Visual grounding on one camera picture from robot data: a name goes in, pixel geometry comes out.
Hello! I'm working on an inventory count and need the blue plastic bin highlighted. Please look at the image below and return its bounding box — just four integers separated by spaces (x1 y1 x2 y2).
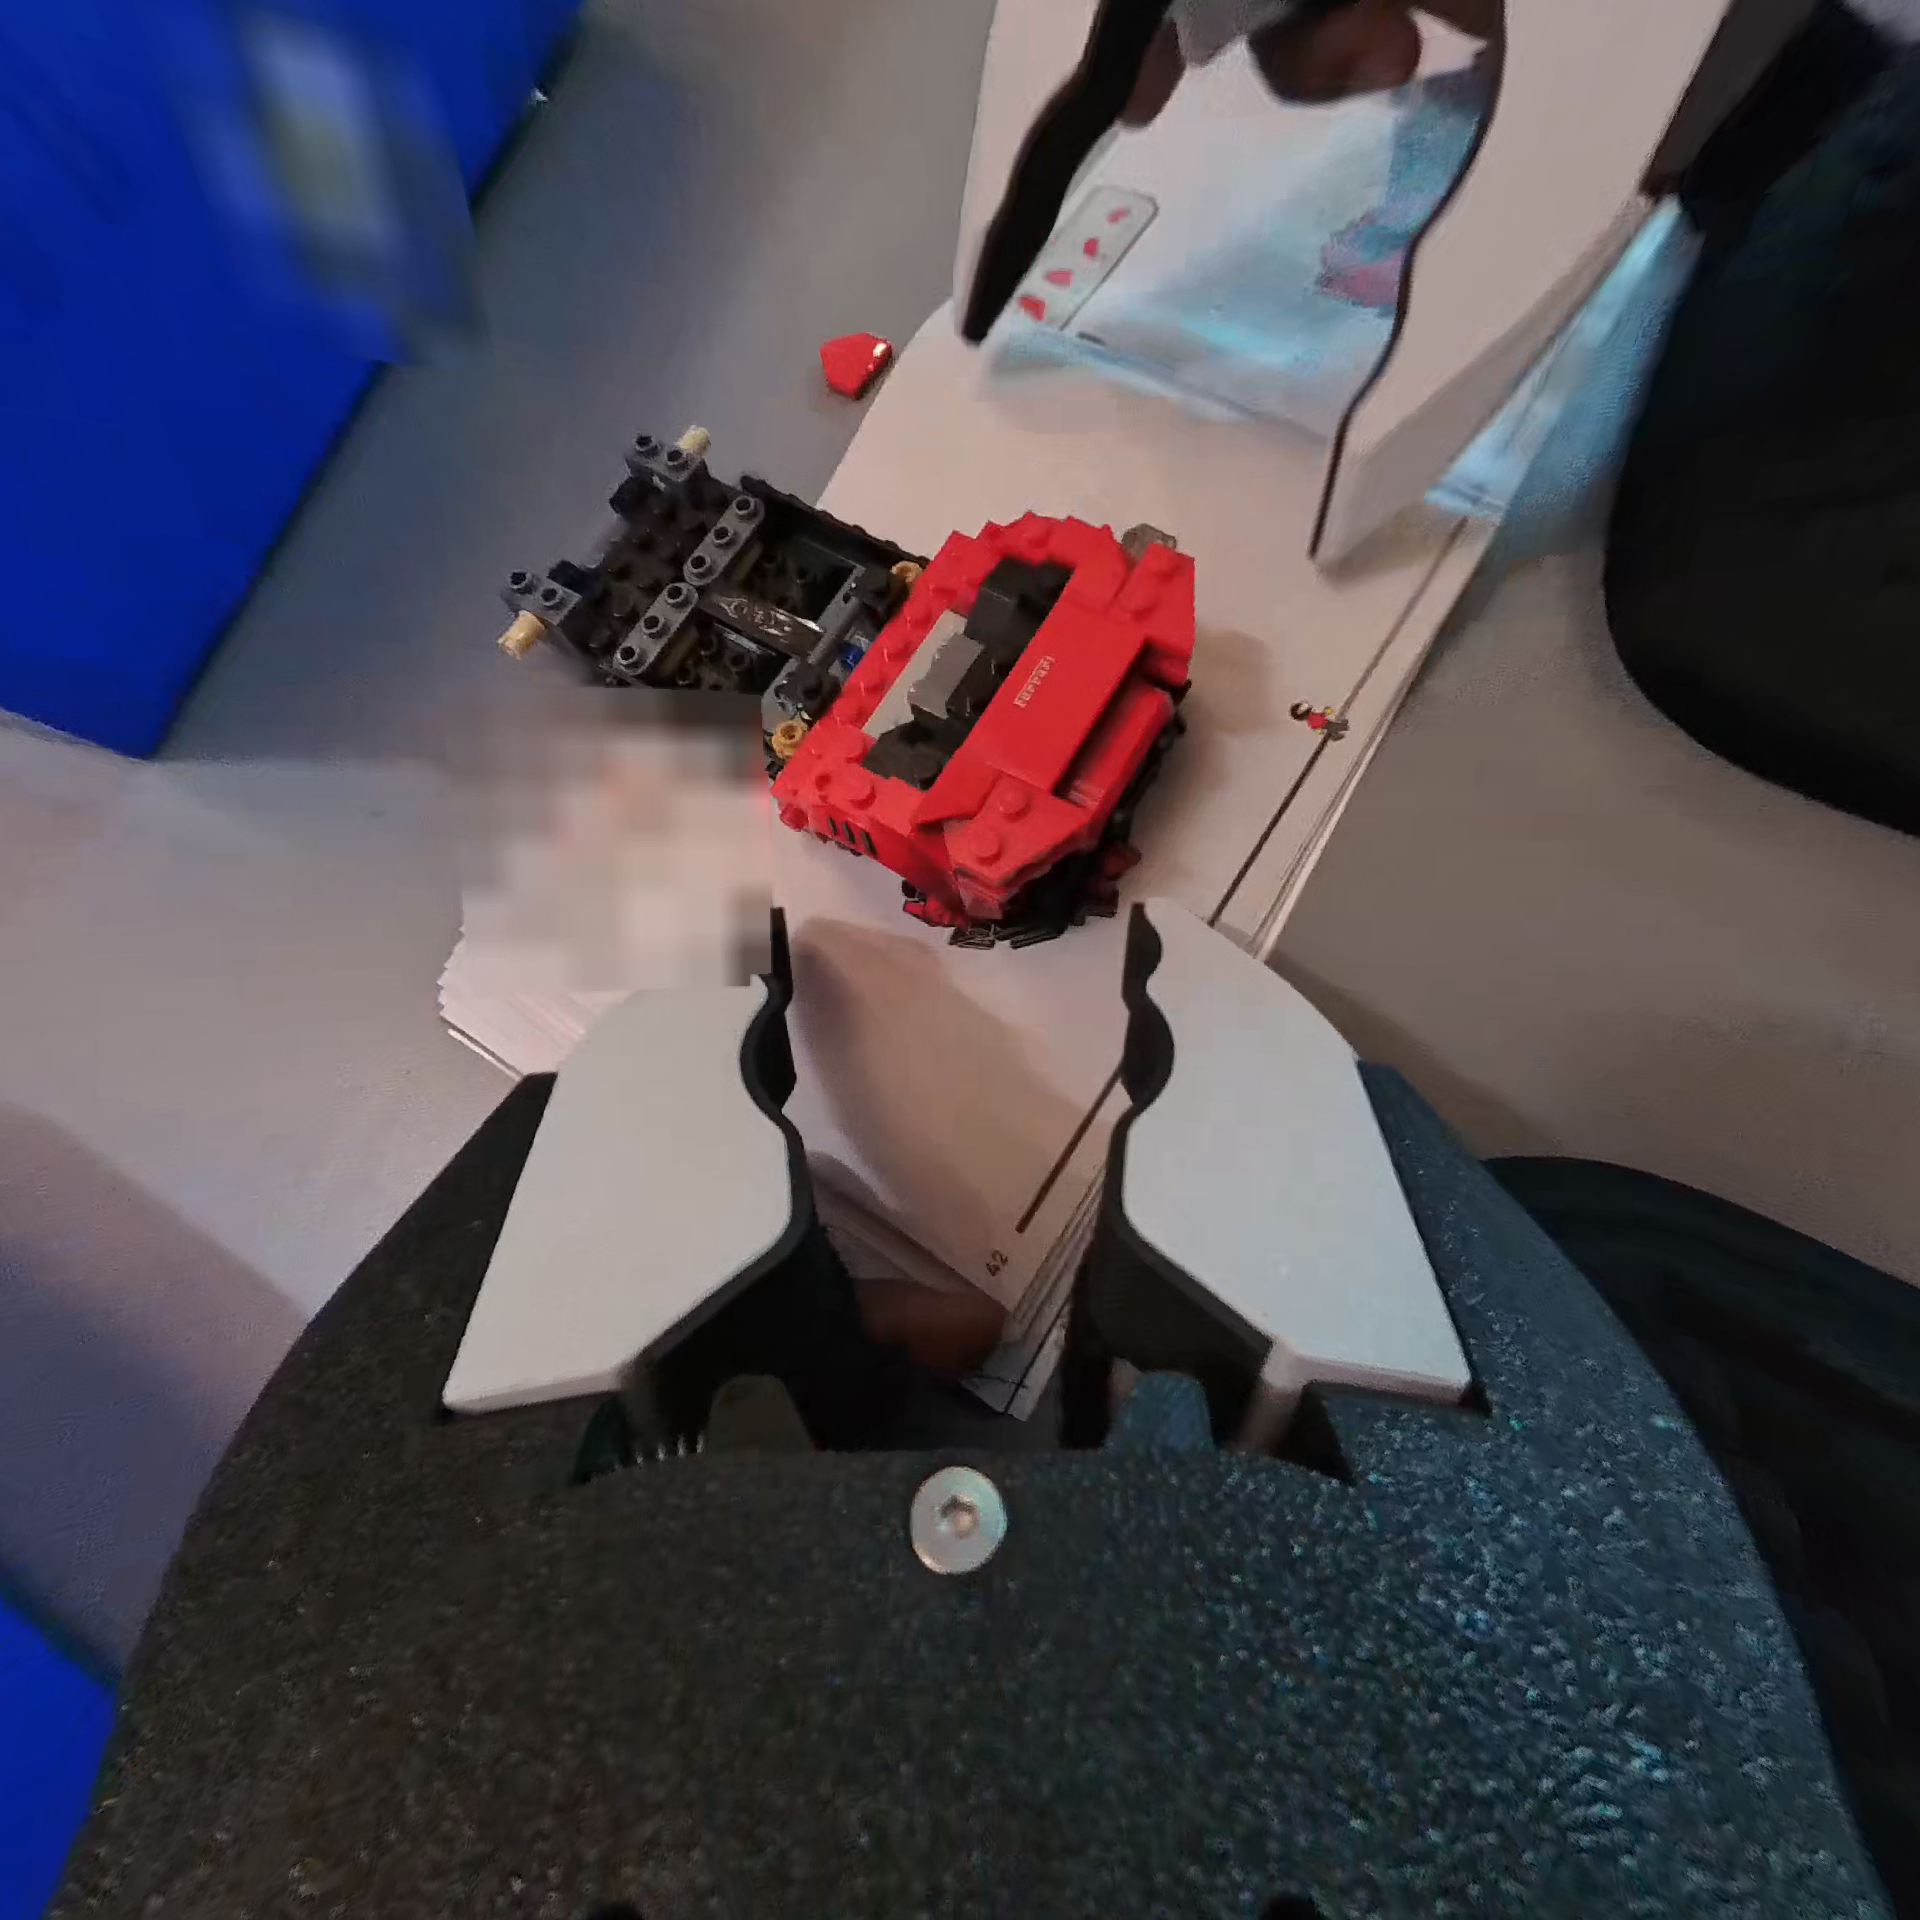
0 0 588 759
0 1585 127 1920

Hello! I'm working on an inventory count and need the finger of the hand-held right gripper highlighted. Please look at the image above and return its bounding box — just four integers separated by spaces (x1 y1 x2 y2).
955 0 1202 345
1312 0 1741 570

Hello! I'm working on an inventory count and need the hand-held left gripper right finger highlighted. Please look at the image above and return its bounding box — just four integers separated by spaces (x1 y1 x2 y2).
1080 902 1480 1449

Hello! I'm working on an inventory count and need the person's left hand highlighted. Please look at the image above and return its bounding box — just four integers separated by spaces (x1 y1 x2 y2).
877 1275 1022 1388

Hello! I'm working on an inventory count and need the black quilted pad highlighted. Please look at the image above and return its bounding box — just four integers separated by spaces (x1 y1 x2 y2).
1599 63 1920 842
1485 1158 1920 1920

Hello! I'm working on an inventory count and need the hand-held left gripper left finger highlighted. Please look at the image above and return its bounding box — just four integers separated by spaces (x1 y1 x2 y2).
446 910 824 1418

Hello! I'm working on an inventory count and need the person's right hand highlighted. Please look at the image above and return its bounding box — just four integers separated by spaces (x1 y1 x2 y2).
1246 0 1508 108

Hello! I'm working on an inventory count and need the red and black lego car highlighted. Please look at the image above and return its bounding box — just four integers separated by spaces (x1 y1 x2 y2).
495 431 1202 951

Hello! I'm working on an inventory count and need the lego instruction booklet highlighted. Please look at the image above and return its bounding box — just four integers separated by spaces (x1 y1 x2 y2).
437 0 1696 1427

